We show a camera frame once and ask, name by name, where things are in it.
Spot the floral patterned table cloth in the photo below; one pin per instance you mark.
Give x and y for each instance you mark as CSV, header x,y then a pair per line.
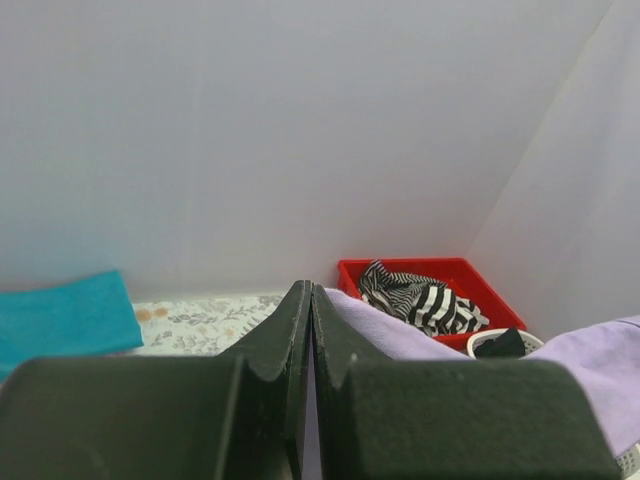
x,y
200,326

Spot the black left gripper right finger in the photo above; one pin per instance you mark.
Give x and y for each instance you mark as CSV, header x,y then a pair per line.
x,y
381,418

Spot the white perforated laundry basket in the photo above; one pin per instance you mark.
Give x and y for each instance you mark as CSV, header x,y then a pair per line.
x,y
628,461

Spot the black white striped shirt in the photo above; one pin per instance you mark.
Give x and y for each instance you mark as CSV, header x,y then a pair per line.
x,y
428,304

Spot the lilac purple t shirt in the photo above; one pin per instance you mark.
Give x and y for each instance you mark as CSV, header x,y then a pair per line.
x,y
603,359

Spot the red plastic bin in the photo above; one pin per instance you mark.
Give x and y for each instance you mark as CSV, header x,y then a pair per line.
x,y
456,272

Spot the black garment in basket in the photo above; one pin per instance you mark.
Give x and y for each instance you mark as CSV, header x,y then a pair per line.
x,y
508,344

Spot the teal folded t shirt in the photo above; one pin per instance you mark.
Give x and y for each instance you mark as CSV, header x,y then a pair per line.
x,y
92,316

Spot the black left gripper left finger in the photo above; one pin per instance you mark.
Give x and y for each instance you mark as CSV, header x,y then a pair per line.
x,y
236,415

